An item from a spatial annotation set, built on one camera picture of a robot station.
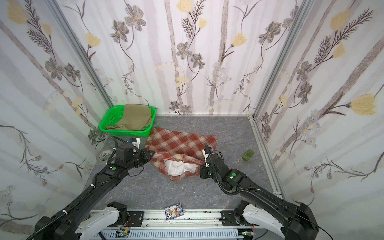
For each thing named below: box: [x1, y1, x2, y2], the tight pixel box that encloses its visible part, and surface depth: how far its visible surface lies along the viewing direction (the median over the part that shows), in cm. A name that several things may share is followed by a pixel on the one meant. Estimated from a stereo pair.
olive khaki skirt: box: [105, 104, 152, 131], surface depth 116 cm
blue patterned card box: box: [164, 202, 184, 220], surface depth 76 cm
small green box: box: [242, 150, 255, 162], surface depth 97 cm
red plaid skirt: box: [145, 128, 218, 181], surface depth 101 cm
